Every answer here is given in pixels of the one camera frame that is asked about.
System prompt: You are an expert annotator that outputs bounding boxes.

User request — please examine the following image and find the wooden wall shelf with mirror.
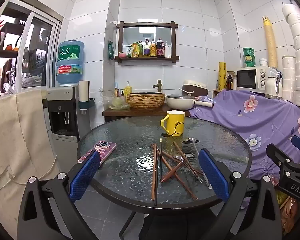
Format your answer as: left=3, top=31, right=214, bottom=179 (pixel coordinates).
left=115, top=21, right=179, bottom=65

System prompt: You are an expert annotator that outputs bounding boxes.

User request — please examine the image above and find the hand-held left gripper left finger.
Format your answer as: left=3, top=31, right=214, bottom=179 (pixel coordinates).
left=17, top=150, right=101, bottom=240

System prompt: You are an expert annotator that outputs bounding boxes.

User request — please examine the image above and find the yellow seasoning packet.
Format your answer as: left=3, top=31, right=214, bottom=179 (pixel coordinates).
left=129, top=42, right=141, bottom=58

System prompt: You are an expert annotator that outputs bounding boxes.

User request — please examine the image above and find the phone with pink case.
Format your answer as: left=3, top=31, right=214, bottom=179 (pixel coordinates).
left=78, top=141, right=117, bottom=164

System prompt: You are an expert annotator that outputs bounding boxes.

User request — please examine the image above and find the tall stack of paper cups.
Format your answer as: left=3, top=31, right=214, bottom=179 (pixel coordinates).
left=262, top=16, right=279, bottom=68

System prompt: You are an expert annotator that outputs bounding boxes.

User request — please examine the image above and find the orange plastic bag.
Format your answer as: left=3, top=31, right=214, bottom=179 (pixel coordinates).
left=275, top=192, right=300, bottom=236

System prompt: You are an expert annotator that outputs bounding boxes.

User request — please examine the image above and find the clear plastic bag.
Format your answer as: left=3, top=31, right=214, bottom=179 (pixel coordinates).
left=100, top=90, right=129, bottom=110

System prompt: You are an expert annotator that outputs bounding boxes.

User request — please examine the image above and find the cup of toothbrushes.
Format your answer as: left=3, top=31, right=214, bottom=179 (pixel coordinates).
left=114, top=81, right=124, bottom=98

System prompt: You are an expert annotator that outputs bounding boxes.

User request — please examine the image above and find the dark soy sauce bottle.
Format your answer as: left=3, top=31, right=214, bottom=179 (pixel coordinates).
left=156, top=37, right=165, bottom=57

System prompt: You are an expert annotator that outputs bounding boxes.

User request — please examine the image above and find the dark wooden display shelf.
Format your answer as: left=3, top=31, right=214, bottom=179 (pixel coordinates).
left=0, top=12, right=23, bottom=97

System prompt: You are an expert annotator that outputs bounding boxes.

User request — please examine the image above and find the white pan with glass lid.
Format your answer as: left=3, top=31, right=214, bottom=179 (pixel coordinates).
left=166, top=94, right=215, bottom=111

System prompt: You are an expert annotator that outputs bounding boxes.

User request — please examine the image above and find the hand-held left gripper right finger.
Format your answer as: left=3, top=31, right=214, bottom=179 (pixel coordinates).
left=198, top=148, right=282, bottom=240

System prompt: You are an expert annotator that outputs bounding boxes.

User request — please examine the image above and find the slotted steel ladle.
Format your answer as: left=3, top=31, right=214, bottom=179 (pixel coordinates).
left=182, top=137, right=212, bottom=190

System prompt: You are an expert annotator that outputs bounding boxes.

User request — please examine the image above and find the grey water dispenser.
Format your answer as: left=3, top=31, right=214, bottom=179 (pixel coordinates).
left=46, top=85, right=80, bottom=143

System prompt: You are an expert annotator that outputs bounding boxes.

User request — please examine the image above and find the bronze faucet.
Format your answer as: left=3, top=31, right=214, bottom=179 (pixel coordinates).
left=152, top=79, right=163, bottom=94

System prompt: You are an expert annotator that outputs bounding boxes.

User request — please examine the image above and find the white microwave oven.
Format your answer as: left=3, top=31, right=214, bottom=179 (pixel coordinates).
left=234, top=66, right=278, bottom=91

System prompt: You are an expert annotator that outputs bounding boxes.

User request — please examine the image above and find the woven basket basin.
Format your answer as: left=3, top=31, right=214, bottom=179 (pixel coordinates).
left=126, top=92, right=166, bottom=110

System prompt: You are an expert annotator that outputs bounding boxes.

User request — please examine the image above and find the yellow film roll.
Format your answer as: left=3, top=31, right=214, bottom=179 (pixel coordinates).
left=218, top=62, right=227, bottom=90

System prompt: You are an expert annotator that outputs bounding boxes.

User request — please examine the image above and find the purple floral cloth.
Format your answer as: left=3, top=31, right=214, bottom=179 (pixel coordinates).
left=189, top=89, right=300, bottom=202

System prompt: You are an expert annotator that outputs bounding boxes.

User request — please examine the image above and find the yellow soap dispenser bottle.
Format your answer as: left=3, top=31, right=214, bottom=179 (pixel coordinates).
left=124, top=81, right=133, bottom=98

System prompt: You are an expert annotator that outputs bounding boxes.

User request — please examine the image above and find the blue water jug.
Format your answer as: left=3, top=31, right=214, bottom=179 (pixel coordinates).
left=55, top=41, right=85, bottom=85

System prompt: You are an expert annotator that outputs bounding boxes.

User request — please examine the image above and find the beige canvas cover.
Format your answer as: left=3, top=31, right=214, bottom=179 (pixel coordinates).
left=0, top=90, right=61, bottom=230

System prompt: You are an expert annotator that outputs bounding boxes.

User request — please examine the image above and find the wooden side counter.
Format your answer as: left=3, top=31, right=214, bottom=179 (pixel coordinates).
left=102, top=106, right=190, bottom=117

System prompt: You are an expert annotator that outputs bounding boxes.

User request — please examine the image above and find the white cup dispenser teal bracket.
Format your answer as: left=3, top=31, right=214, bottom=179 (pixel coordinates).
left=77, top=80, right=96, bottom=111

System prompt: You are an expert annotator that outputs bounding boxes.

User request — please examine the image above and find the aluminium sliding window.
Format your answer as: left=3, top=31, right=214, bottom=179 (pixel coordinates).
left=15, top=0, right=63, bottom=90

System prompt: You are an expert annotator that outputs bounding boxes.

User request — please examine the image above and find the white kettle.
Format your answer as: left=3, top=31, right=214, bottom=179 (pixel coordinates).
left=264, top=70, right=283, bottom=98

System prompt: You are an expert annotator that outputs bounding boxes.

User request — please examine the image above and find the brown and white rice cooker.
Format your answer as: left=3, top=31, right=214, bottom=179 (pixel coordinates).
left=182, top=80, right=208, bottom=98

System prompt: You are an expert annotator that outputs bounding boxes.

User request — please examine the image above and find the wooden-handled steel spoon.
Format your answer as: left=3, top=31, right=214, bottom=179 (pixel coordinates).
left=160, top=155, right=187, bottom=182

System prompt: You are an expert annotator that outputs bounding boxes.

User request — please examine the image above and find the yellow mug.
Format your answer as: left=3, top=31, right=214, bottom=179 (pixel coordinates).
left=161, top=110, right=185, bottom=137

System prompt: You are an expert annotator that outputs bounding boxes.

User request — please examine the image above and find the brown glass bottle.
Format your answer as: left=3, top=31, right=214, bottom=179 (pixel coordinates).
left=226, top=72, right=234, bottom=90

